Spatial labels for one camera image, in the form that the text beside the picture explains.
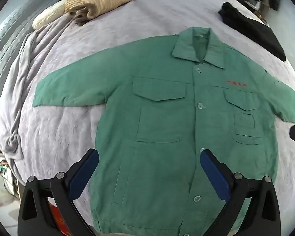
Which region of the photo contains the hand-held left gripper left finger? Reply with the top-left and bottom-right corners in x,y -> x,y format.
18,148 -> 100,236

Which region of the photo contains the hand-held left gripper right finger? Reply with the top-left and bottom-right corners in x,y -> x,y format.
199,149 -> 282,236

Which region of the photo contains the green work jacket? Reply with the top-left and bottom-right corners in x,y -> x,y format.
32,26 -> 295,236

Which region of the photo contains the red box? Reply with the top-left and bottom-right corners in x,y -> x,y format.
49,197 -> 73,236

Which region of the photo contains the cluttered side table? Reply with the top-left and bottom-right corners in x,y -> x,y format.
0,145 -> 20,198

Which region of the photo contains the black folded garment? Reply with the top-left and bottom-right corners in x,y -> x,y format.
218,2 -> 287,62

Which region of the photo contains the lavender fleece blanket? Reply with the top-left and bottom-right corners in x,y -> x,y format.
0,0 -> 295,228

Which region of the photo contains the cream pillow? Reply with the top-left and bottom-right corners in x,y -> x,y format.
32,0 -> 67,30

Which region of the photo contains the beige striped cloth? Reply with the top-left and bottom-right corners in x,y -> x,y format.
64,0 -> 143,27

